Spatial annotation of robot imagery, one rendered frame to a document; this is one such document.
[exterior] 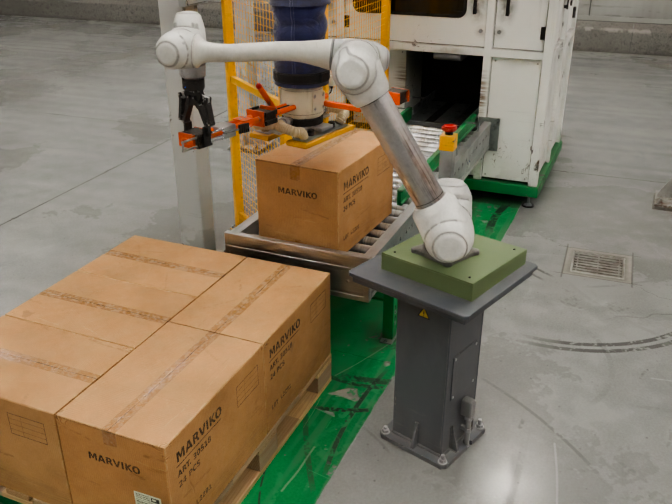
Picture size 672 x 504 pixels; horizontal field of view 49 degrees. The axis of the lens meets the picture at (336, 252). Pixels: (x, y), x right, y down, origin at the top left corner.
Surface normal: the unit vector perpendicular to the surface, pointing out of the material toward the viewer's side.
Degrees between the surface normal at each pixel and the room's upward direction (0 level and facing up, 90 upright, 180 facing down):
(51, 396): 0
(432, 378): 90
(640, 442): 0
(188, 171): 90
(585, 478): 0
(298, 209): 90
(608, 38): 90
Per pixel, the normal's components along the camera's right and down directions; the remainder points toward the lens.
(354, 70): -0.18, 0.33
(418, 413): -0.65, 0.33
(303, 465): 0.00, -0.90
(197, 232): -0.39, 0.40
